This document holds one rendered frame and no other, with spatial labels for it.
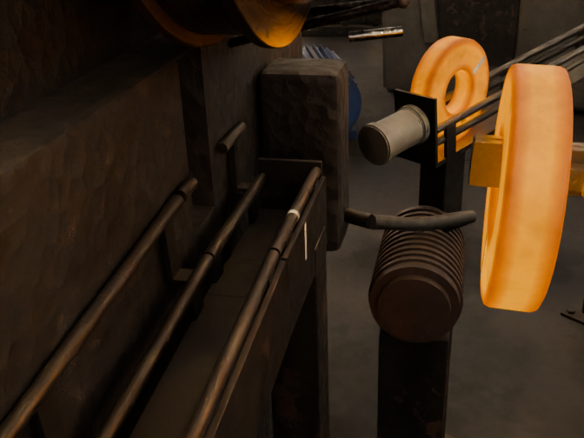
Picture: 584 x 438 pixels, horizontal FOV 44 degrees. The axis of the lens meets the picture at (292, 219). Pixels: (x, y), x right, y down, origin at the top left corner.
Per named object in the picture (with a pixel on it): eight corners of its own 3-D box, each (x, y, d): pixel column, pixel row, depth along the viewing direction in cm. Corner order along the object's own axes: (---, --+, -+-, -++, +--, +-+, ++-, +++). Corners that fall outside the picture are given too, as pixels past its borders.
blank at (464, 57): (430, 158, 114) (447, 163, 112) (394, 92, 103) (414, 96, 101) (481, 84, 118) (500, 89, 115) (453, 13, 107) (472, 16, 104)
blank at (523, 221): (516, 122, 37) (587, 128, 36) (508, 31, 50) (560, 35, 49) (478, 356, 45) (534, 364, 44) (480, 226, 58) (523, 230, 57)
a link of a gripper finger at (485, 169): (580, 191, 46) (582, 196, 45) (467, 180, 47) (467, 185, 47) (590, 147, 45) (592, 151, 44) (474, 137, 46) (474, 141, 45)
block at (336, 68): (261, 249, 97) (249, 71, 86) (275, 222, 104) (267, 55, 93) (341, 255, 95) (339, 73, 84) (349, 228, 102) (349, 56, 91)
